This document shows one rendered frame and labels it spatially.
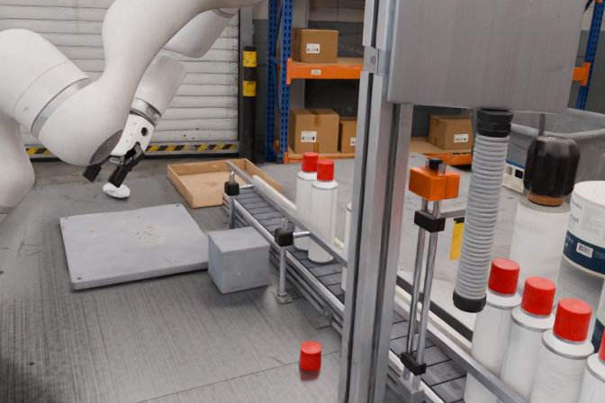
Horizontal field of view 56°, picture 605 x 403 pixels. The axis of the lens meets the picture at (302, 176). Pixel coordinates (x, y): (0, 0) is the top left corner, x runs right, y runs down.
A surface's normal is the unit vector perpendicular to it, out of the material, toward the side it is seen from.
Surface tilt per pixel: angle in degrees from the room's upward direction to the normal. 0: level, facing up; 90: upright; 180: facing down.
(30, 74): 66
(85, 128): 80
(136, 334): 0
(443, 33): 90
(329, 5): 90
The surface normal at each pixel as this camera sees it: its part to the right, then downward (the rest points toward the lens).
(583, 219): -0.96, 0.04
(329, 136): 0.19, 0.29
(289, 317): 0.04, -0.95
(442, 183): 0.43, 0.29
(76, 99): 0.36, -0.37
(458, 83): -0.16, 0.29
